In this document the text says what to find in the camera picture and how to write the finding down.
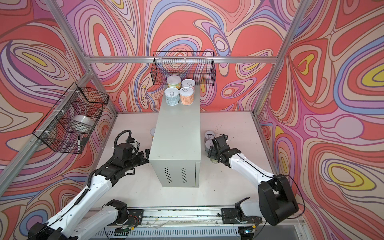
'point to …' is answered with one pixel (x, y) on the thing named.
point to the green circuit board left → (123, 231)
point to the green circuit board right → (246, 229)
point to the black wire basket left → (69, 123)
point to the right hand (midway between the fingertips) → (217, 156)
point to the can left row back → (152, 132)
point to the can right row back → (209, 136)
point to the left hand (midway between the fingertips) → (150, 153)
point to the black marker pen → (79, 143)
